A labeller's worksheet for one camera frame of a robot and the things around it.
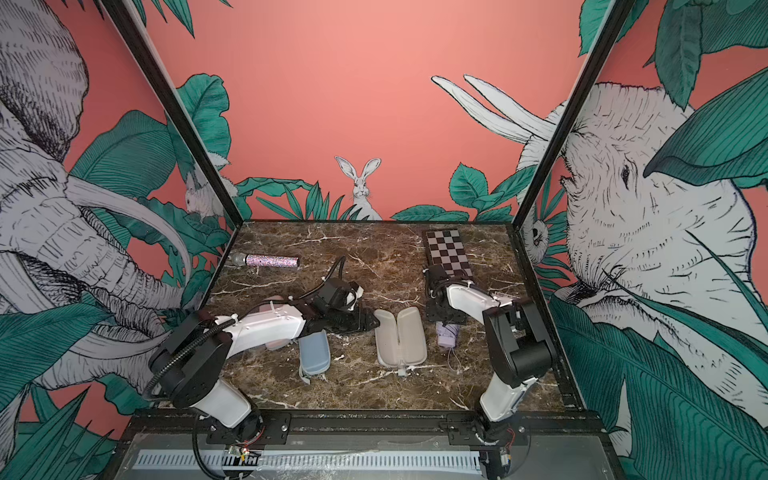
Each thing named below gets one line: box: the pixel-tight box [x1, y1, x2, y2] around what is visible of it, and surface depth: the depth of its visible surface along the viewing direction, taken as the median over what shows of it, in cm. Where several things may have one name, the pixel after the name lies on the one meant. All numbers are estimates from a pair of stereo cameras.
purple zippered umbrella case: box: [374, 307, 428, 376], surface depth 90 cm
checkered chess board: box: [424, 229, 474, 281], surface depth 112 cm
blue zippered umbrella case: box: [298, 329, 331, 385], surface depth 85 cm
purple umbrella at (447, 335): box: [436, 321, 460, 348], surface depth 90 cm
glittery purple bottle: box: [231, 252, 300, 268], surface depth 106 cm
